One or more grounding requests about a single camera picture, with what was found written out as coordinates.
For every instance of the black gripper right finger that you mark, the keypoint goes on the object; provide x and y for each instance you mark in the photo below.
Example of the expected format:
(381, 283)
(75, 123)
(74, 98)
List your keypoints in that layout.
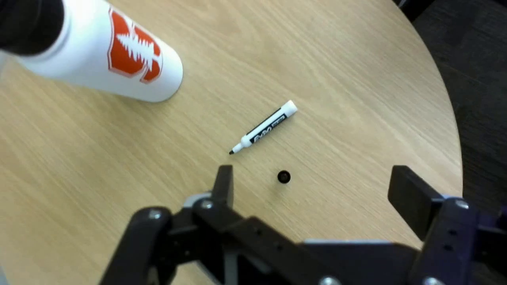
(449, 237)

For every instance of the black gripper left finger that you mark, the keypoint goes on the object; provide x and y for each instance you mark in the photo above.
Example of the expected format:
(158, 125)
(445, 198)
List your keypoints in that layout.
(212, 242)

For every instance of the white whiteboard marker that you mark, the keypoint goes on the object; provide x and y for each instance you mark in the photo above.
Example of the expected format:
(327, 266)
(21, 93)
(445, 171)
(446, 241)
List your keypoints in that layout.
(267, 125)

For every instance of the white bottle with red logo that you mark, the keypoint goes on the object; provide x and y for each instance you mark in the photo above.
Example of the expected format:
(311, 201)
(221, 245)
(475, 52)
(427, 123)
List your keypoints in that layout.
(90, 47)

